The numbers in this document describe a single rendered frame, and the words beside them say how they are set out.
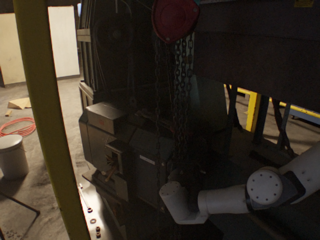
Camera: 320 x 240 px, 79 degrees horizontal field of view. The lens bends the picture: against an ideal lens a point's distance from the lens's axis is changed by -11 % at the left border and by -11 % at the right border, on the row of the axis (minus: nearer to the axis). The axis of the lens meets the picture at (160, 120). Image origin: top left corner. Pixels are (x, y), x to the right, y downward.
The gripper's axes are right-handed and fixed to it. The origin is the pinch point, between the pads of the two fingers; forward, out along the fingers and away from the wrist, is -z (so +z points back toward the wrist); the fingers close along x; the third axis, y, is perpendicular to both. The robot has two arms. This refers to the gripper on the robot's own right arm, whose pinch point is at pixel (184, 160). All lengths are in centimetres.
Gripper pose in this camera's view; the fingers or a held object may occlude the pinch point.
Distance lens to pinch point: 84.5
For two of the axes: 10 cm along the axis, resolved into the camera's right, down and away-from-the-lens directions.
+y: 0.0, -9.2, -3.9
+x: 9.8, 0.7, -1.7
